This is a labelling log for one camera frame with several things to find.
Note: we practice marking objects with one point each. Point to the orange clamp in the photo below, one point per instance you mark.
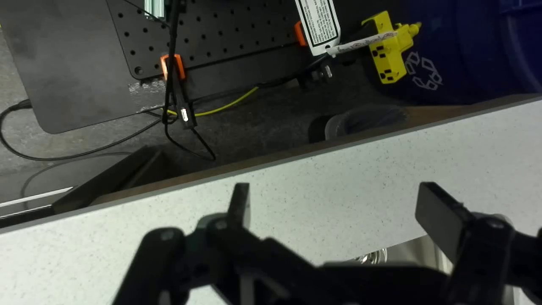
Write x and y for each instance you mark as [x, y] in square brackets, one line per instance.
[172, 65]

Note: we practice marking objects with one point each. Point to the blue recycling bin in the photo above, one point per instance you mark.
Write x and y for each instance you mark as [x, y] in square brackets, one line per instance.
[472, 50]

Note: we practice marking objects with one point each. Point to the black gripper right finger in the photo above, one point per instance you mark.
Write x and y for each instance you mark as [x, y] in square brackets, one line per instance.
[487, 252]

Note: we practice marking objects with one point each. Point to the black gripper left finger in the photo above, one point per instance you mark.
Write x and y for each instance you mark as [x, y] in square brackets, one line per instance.
[219, 253]

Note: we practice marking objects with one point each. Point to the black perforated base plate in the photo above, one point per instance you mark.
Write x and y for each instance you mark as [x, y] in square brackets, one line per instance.
[209, 31]

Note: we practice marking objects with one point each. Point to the white labelled tag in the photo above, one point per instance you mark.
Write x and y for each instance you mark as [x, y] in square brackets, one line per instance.
[319, 23]

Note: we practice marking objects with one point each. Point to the stainless steel sink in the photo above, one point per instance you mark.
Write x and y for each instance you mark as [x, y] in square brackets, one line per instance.
[421, 252]

